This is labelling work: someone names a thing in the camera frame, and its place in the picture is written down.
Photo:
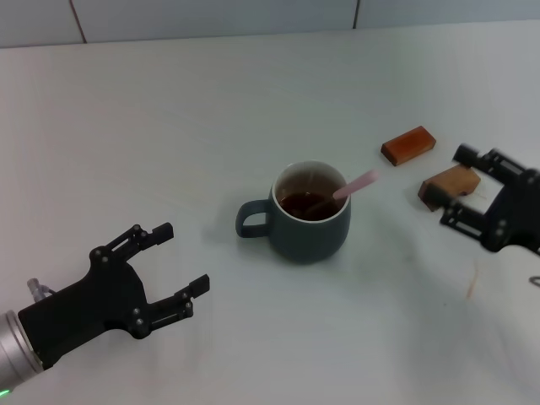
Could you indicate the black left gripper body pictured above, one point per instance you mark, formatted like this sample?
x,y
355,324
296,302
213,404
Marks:
x,y
93,301

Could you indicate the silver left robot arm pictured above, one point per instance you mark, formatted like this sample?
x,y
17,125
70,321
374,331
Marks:
x,y
17,356

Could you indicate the reddish brown wooden block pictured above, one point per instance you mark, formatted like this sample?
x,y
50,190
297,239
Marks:
x,y
407,145

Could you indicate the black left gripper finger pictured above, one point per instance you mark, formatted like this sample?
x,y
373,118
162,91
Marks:
x,y
198,286
160,233

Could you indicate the dark brown tea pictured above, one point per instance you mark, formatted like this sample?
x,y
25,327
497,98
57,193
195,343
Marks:
x,y
304,204

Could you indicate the light brown wooden rest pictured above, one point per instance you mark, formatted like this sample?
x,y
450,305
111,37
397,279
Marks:
x,y
453,181

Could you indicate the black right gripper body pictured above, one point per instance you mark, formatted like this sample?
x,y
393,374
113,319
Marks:
x,y
519,215

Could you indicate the grey ceramic cup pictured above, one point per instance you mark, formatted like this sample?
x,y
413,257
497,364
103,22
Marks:
x,y
312,240

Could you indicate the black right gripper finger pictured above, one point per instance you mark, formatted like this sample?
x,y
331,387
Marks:
x,y
472,155
460,217

